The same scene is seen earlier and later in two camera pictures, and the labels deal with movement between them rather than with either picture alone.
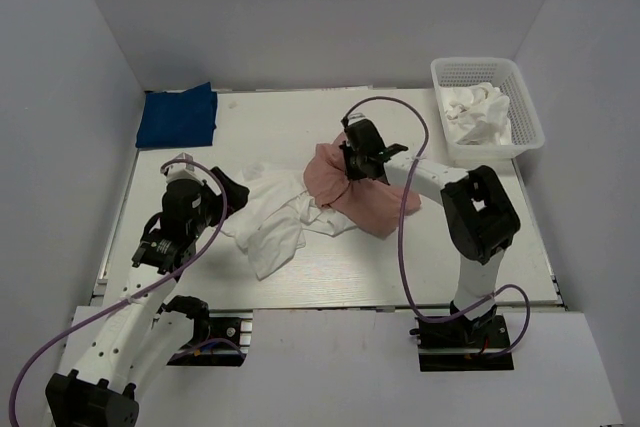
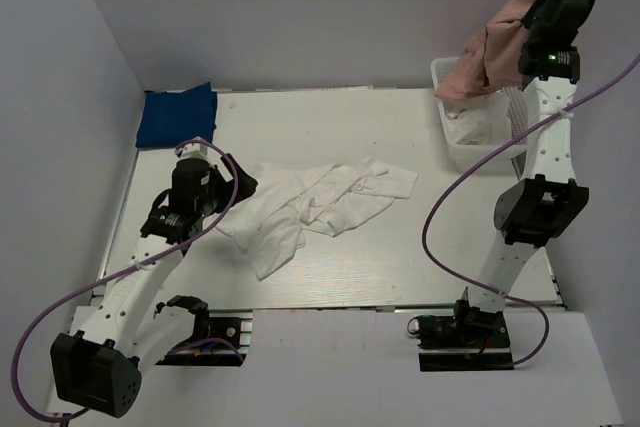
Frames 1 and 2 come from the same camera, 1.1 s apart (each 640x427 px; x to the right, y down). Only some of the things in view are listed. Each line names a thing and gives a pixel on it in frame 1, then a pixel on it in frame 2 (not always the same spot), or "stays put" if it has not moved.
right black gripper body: x=353 y=162 → x=529 y=20
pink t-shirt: x=371 y=204 → x=492 y=57
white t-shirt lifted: x=478 y=113 stays put
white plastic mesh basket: x=486 y=107 stays put
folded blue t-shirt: x=184 y=118 stays put
